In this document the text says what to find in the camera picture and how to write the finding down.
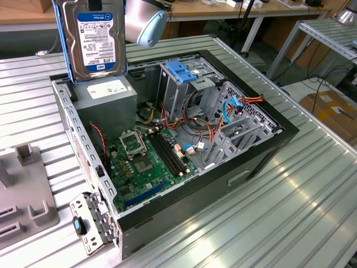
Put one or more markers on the green motherboard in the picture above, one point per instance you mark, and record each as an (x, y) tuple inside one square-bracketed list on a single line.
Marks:
[(159, 167)]

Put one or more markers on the grey power supply unit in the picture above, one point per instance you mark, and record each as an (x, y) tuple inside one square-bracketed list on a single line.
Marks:
[(111, 111)]

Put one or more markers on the hard disk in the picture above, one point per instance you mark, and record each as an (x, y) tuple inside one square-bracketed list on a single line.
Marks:
[(94, 42)]

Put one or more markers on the grey parts rack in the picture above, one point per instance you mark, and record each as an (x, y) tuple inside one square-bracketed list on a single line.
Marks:
[(28, 184)]

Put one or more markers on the small brown wooden box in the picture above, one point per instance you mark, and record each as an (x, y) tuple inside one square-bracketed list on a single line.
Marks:
[(46, 5)]

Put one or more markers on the black RAM slot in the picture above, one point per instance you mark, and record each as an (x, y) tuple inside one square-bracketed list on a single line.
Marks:
[(171, 153), (161, 153)]

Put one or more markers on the CPU socket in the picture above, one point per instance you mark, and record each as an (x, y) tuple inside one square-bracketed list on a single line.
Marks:
[(142, 164)]

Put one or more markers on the brown cardboard box with labels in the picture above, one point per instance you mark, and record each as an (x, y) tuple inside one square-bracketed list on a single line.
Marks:
[(320, 103)]

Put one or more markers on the open black PC case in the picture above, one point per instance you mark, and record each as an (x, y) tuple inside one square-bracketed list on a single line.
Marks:
[(195, 201)]

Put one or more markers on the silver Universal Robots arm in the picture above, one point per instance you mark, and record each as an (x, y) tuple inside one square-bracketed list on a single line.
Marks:
[(139, 19)]

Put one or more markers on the white boxes on desk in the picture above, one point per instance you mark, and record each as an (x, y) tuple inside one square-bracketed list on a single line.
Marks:
[(234, 3)]

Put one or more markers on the hinged metal slot bracket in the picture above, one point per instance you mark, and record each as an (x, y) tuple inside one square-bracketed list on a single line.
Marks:
[(79, 205)]

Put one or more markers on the metal slat side table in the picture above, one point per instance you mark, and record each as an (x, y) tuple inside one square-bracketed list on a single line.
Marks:
[(320, 32)]

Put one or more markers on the grey perforated disk bay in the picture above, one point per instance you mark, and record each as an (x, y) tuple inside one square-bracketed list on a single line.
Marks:
[(223, 148)]

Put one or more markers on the blue plastic drive latch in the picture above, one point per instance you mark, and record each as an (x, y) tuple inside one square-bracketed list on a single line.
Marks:
[(178, 72)]

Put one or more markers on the long wooden desk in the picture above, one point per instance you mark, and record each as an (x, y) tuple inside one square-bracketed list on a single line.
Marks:
[(28, 14)]

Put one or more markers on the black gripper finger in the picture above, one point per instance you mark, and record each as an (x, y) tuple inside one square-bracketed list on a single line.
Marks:
[(94, 4)]

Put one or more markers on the grey optical drive cage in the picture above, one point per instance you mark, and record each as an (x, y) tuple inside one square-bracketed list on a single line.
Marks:
[(178, 97)]

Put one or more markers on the blue expansion slot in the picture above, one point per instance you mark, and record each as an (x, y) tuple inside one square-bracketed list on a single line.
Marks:
[(145, 195)]

